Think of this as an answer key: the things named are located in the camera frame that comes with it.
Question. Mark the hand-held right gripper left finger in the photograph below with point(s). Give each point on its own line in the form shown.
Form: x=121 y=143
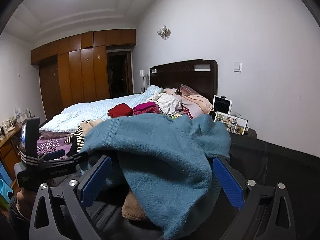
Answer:
x=96 y=182

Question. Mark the black white striped garment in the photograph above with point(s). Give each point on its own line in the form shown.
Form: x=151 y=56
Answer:
x=78 y=133

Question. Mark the white dotted garment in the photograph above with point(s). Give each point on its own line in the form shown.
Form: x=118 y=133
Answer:
x=170 y=102

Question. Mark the turquoise plastic stool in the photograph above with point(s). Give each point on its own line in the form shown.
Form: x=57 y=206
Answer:
x=5 y=192

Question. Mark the pink quilt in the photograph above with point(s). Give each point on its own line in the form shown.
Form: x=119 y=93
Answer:
x=197 y=101

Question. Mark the green plush toy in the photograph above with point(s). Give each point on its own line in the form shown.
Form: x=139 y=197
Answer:
x=176 y=115

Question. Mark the black cloth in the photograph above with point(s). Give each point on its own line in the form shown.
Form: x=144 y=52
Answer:
x=247 y=155

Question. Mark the brown fleece garment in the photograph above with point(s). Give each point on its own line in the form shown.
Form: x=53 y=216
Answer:
x=133 y=207

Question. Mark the dark nightstand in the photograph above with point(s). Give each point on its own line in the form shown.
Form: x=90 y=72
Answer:
x=250 y=133

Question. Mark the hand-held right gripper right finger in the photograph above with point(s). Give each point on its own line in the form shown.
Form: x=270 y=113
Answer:
x=228 y=182

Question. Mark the magenta garment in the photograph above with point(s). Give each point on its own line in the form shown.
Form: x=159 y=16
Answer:
x=146 y=108

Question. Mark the white tablet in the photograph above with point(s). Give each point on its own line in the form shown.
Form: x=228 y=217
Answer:
x=222 y=105

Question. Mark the brown wooden wardrobe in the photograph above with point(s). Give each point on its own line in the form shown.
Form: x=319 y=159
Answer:
x=75 y=75

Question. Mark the wooden door frame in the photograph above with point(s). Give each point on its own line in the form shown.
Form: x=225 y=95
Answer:
x=128 y=72

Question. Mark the white container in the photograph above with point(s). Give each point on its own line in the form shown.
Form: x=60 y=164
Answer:
x=23 y=115

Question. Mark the white wall switch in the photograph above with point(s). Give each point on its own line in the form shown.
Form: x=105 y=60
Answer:
x=237 y=66

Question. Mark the photo collage frame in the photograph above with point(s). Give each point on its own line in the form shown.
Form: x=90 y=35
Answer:
x=231 y=123

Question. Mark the blue knit sweater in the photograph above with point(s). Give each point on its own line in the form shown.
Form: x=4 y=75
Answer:
x=162 y=155

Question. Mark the floor lamp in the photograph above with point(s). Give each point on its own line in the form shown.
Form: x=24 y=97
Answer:
x=142 y=73

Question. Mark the wall lamp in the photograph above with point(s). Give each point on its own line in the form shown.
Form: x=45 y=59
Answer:
x=163 y=31

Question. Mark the beige garment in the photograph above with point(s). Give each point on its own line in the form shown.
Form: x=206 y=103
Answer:
x=95 y=124

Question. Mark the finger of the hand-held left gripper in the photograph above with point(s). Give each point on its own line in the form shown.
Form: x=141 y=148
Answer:
x=75 y=158
x=56 y=154

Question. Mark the dark wooden headboard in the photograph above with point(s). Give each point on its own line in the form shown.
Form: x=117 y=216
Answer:
x=180 y=75

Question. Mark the red folded garment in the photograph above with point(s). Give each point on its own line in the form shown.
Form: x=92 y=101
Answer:
x=120 y=110

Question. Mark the person's left hand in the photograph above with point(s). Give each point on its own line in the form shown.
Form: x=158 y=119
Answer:
x=23 y=200

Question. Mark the purple floral bedsheet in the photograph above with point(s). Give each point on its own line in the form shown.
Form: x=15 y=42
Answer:
x=47 y=146

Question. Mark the light blue blanket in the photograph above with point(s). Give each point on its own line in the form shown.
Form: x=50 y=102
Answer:
x=87 y=110

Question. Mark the blue plastic bin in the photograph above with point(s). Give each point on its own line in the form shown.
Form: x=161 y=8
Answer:
x=4 y=172

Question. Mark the wooden dresser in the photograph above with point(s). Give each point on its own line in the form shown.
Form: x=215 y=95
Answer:
x=8 y=152

